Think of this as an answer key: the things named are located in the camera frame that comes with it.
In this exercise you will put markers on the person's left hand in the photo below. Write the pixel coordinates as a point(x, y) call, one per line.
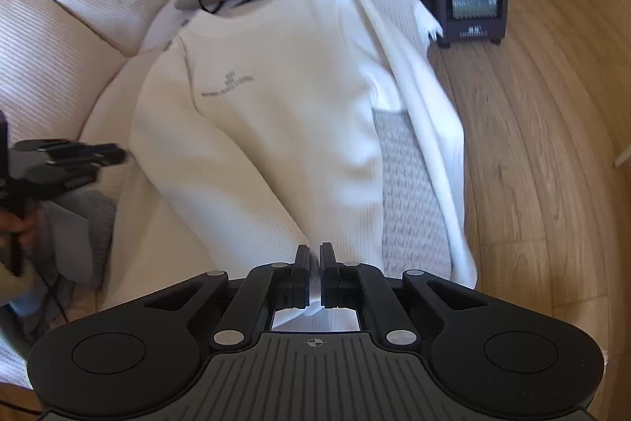
point(29, 226)

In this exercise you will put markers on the light grey garment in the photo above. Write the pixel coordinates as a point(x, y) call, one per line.
point(79, 233)

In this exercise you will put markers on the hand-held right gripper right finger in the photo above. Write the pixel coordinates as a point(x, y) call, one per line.
point(329, 278)

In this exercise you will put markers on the beige sofa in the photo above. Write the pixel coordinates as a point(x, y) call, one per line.
point(49, 56)

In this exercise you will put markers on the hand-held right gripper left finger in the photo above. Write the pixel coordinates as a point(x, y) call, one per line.
point(301, 278)

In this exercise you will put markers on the white sweater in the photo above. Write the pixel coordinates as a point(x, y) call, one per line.
point(296, 130)

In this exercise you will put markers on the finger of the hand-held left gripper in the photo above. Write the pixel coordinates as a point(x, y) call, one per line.
point(69, 178)
point(98, 153)

